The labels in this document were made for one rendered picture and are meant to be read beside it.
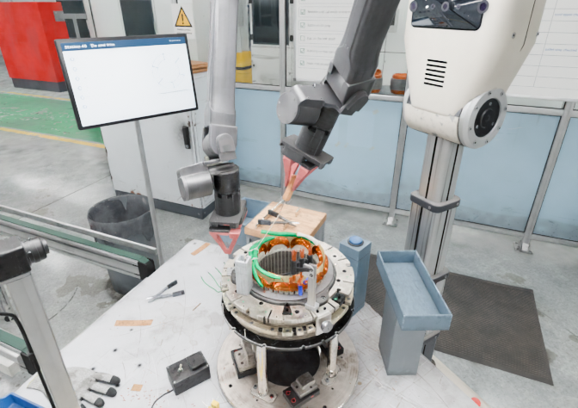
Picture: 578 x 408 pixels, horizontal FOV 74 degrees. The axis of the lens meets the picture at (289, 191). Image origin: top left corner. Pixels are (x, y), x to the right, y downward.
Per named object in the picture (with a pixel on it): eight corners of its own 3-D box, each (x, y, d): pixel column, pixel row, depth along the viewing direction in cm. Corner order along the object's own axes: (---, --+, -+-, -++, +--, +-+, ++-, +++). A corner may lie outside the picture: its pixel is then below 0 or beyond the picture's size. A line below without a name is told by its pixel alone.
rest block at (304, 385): (291, 386, 96) (291, 380, 95) (308, 376, 98) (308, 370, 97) (300, 399, 93) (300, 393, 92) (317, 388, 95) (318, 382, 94)
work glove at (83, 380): (22, 387, 99) (20, 381, 98) (62, 354, 109) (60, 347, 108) (91, 423, 91) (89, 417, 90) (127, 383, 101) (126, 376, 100)
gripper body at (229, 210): (208, 228, 82) (205, 199, 79) (220, 205, 91) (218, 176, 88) (238, 230, 82) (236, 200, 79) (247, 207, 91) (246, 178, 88)
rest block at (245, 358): (249, 351, 105) (249, 337, 103) (255, 367, 100) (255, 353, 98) (234, 355, 103) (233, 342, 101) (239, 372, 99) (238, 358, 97)
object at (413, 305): (431, 400, 96) (452, 315, 84) (389, 401, 96) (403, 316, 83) (402, 325, 119) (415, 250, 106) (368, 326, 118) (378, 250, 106)
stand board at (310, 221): (244, 233, 118) (243, 227, 117) (272, 207, 133) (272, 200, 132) (304, 250, 110) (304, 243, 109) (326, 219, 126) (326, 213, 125)
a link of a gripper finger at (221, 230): (211, 258, 86) (207, 224, 82) (218, 240, 93) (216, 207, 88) (240, 261, 86) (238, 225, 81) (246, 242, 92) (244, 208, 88)
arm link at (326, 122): (350, 105, 72) (331, 91, 76) (326, 101, 68) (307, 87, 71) (335, 136, 76) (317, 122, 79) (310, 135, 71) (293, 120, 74)
